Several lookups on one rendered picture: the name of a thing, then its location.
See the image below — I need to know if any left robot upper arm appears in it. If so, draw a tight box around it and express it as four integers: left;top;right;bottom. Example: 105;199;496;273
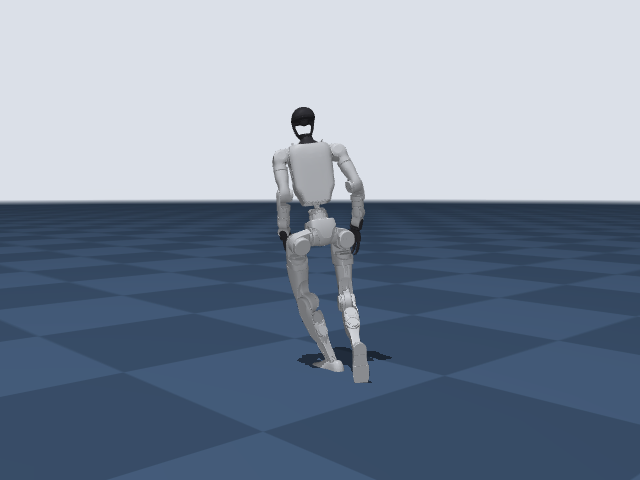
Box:
272;148;293;203

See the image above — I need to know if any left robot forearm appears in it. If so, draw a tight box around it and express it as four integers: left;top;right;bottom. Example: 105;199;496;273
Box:
276;190;291;237

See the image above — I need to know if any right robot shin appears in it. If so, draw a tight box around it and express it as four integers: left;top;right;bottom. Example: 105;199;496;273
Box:
342;294;360;348

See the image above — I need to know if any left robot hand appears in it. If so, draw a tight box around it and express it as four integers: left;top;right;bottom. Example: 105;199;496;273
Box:
279;231;291;251

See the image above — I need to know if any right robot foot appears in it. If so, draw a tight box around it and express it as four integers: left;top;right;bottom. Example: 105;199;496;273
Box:
352;342;369;383

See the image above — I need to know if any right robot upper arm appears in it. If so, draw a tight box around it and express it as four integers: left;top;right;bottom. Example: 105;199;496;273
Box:
329;143;363;193

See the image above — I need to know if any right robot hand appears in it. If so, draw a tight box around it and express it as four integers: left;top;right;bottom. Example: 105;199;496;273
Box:
349;218;363;255

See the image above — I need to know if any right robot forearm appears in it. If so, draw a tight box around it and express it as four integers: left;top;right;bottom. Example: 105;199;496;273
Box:
350;187;365;228

